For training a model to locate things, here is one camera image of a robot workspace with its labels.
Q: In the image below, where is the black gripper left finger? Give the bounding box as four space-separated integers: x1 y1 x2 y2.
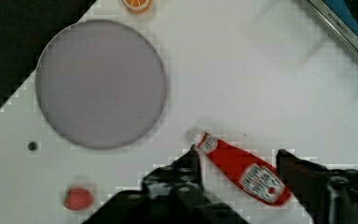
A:
142 145 204 200

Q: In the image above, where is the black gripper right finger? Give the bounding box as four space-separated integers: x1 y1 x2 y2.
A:
276 149 358 224

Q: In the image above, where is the silver toaster oven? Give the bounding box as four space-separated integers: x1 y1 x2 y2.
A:
305 0 358 54

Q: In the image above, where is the red ketchup bottle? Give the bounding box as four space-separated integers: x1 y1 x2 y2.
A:
196 132 291 206

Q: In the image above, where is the red strawberry toy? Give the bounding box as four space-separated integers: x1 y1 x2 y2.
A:
63 187 94 211

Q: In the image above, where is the grey round plate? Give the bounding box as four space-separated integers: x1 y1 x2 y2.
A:
35 20 167 149

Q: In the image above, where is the orange slice toy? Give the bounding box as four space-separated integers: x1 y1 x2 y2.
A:
121 0 153 13

